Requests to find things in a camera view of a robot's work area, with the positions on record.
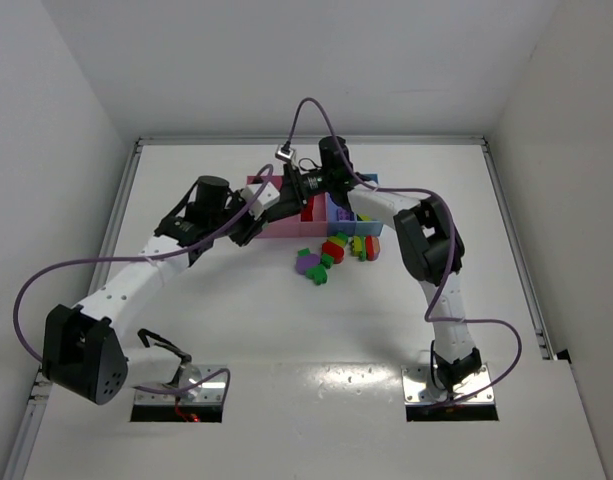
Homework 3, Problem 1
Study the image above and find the light blue bin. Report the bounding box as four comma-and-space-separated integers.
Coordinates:
347, 177, 384, 237

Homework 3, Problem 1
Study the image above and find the purple oval green lego cluster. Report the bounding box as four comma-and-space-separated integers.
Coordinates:
295, 248, 334, 285

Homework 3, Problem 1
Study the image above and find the red lime purple lego cluster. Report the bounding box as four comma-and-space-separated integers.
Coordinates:
350, 236, 381, 261

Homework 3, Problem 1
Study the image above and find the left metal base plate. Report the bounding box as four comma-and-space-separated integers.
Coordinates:
130, 364, 231, 424

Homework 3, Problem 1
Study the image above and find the large pink bin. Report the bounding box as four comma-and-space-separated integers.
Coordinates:
246, 175, 300, 239

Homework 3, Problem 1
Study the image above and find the purple lego brick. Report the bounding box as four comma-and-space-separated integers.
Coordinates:
336, 208, 354, 222

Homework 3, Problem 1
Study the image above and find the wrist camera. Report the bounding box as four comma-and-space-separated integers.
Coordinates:
275, 144, 296, 163
240, 183, 280, 219

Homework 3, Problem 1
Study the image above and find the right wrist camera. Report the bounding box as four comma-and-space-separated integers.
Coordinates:
275, 144, 296, 163

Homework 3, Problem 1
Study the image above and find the purple-blue bin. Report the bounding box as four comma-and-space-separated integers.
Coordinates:
326, 194, 356, 236

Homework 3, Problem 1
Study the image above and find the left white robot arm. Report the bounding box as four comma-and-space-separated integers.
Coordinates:
42, 175, 280, 405

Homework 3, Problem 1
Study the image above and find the metal base plate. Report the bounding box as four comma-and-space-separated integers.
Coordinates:
401, 364, 499, 422
130, 364, 231, 424

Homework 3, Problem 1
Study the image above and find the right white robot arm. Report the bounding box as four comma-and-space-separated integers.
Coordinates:
275, 136, 482, 401

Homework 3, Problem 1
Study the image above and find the red oval lime lego cluster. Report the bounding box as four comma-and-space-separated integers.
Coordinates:
321, 232, 348, 264

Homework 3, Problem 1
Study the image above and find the red lego brick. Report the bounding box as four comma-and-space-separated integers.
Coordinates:
300, 197, 316, 222

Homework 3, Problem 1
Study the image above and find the small pink bin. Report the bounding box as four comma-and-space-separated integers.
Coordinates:
299, 194, 328, 237

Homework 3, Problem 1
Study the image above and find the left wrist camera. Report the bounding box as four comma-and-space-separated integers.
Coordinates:
240, 183, 280, 219

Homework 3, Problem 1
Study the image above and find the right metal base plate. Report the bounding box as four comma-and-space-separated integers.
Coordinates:
401, 364, 499, 422

